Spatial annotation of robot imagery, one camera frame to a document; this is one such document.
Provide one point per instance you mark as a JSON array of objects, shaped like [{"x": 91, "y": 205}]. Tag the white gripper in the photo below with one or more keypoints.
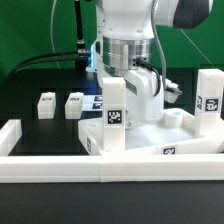
[{"x": 145, "y": 99}]

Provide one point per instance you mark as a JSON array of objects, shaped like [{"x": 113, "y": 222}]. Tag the white desk top panel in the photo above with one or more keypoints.
[{"x": 176, "y": 133}]

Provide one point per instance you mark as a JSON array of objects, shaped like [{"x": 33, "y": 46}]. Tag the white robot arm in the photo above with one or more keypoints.
[{"x": 127, "y": 32}]

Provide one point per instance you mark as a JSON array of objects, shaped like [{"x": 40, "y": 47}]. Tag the fiducial marker sheet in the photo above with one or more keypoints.
[{"x": 92, "y": 103}]

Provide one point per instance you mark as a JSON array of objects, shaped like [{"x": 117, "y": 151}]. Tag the black vertical pole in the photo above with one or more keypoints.
[{"x": 80, "y": 40}]

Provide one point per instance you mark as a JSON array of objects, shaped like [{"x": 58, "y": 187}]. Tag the white U-shaped fixture frame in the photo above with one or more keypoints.
[{"x": 128, "y": 167}]

